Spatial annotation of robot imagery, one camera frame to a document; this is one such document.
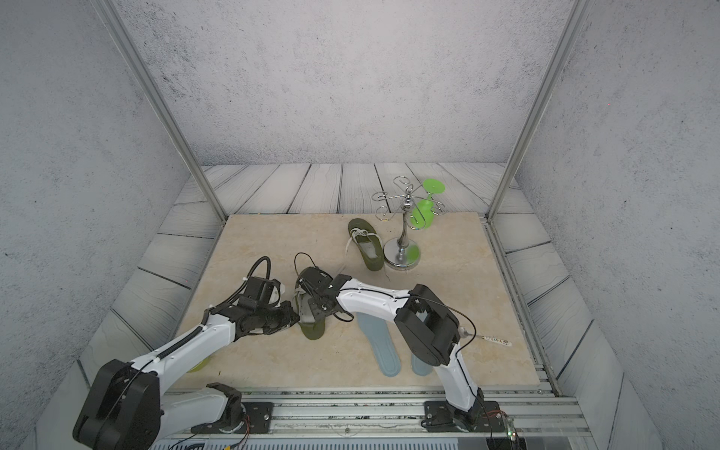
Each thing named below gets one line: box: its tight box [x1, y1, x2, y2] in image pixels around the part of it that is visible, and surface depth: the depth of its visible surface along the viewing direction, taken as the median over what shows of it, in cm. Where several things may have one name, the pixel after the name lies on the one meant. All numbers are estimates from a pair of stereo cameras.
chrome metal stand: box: [371, 175, 446, 271], surface depth 107 cm
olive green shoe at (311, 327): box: [294, 284, 327, 341], surface depth 88 cm
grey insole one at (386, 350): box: [356, 312, 402, 378], surface depth 86 cm
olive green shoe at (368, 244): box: [347, 217, 385, 271], surface depth 108 cm
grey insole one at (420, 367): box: [411, 353, 434, 376], surface depth 82 cm
